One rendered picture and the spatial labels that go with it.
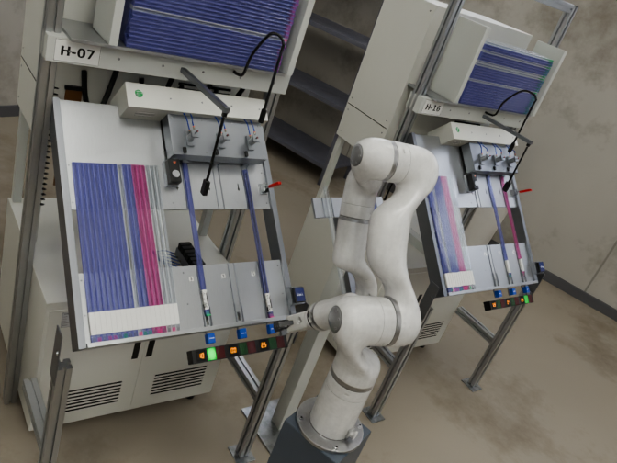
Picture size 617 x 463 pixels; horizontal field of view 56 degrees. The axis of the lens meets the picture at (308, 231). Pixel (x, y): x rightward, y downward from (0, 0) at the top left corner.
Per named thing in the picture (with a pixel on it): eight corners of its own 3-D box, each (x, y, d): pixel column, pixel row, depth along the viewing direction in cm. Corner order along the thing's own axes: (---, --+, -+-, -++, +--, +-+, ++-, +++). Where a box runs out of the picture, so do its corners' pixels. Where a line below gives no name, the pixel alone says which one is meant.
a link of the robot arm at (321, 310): (337, 300, 169) (311, 300, 163) (366, 291, 158) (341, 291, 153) (340, 329, 166) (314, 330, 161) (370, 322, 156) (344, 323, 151)
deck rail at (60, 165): (80, 351, 156) (86, 348, 151) (72, 352, 155) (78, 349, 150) (54, 107, 170) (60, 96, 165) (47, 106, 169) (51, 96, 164)
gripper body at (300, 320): (308, 332, 162) (286, 336, 171) (336, 327, 169) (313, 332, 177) (303, 305, 164) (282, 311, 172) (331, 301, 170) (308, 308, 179)
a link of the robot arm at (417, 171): (344, 340, 145) (398, 341, 152) (369, 351, 134) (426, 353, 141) (368, 141, 145) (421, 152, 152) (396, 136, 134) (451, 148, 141)
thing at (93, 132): (263, 212, 203) (271, 208, 199) (65, 214, 163) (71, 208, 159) (248, 125, 210) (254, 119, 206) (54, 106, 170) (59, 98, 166)
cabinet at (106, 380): (207, 402, 245) (245, 285, 218) (27, 444, 202) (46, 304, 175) (153, 307, 288) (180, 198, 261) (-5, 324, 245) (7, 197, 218)
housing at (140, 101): (248, 137, 210) (268, 120, 199) (112, 126, 180) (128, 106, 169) (244, 117, 211) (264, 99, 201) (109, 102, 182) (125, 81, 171)
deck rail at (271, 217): (286, 321, 197) (297, 318, 192) (282, 321, 196) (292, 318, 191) (252, 126, 211) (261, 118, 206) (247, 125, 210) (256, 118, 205)
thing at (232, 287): (286, 316, 194) (290, 315, 192) (82, 345, 154) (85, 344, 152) (275, 261, 198) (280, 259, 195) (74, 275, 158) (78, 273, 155)
